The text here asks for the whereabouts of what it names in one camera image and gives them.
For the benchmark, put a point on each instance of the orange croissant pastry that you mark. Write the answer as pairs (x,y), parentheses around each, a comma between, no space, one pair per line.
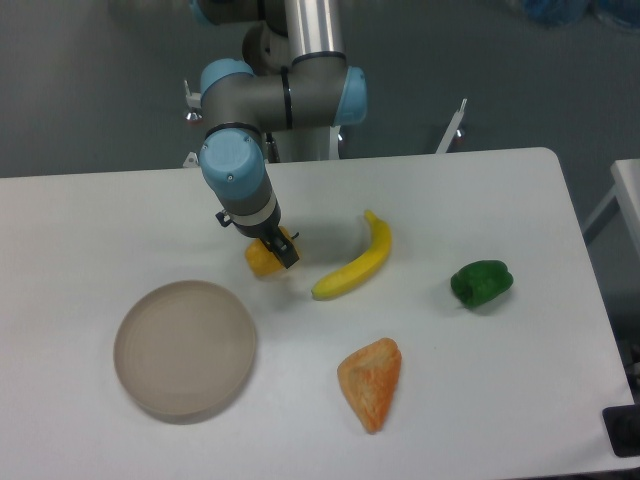
(368,379)

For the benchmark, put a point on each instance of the beige round plate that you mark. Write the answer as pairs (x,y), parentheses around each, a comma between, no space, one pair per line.
(185,351)

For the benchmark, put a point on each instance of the black device at table edge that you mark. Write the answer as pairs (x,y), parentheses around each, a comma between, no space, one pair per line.
(622,426)

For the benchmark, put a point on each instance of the yellow banana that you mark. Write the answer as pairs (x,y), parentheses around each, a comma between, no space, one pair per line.
(364,267)

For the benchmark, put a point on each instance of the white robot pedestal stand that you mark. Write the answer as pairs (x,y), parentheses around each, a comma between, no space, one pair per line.
(310,145)

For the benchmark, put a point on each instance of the white side table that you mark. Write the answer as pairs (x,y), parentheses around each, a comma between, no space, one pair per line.
(622,197)

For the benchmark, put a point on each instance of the green bell pepper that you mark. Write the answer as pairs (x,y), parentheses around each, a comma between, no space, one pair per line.
(480,282)

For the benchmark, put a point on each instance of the yellow bell pepper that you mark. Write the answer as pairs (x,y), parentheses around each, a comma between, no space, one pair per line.
(260,260)

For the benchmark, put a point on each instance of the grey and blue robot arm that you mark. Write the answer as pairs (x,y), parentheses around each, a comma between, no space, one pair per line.
(312,86)

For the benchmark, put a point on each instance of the blue bag in background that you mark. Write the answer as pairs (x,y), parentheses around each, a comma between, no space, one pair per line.
(622,15)

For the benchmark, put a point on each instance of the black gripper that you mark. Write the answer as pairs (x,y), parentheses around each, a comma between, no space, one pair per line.
(262,224)

